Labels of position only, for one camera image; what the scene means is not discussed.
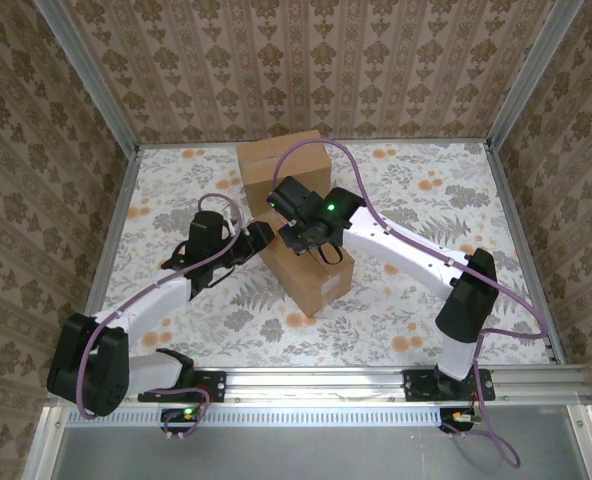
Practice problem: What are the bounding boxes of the small black controller board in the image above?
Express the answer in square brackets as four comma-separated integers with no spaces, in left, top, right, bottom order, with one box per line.
[438,407,481,435]
[159,407,203,435]

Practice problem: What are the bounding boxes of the aluminium mounting rail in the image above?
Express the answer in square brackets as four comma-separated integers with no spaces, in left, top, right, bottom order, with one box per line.
[45,363,591,406]

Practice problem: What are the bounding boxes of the brown cardboard box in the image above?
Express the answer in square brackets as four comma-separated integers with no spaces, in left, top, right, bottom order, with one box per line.
[235,129,333,217]

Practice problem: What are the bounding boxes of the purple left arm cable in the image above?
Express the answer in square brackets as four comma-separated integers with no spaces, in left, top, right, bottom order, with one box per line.
[78,193,245,441]

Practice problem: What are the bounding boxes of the floral table cover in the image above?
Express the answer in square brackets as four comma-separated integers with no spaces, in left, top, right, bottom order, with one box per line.
[95,141,553,370]

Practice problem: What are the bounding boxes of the cardboard box with label sticker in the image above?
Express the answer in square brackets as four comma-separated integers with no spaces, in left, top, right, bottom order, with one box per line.
[253,207,356,319]

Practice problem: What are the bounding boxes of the grey metal shelf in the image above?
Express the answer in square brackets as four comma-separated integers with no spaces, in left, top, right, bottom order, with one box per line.
[20,404,592,480]

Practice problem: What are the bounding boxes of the aluminium frame post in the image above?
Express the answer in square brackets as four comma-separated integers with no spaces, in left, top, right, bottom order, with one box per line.
[484,0,585,150]
[33,0,142,157]

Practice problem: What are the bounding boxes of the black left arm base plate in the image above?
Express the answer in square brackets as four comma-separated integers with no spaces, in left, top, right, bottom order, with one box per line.
[138,370,227,404]

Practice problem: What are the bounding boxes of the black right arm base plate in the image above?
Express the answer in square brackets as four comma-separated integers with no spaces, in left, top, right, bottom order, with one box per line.
[404,368,496,403]

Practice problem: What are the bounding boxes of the white slotted cable duct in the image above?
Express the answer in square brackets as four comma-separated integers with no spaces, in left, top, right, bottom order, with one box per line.
[65,407,575,429]

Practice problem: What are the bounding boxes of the aluminium table side rail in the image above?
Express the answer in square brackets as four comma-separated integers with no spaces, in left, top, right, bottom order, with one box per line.
[483,141,568,365]
[68,145,143,369]

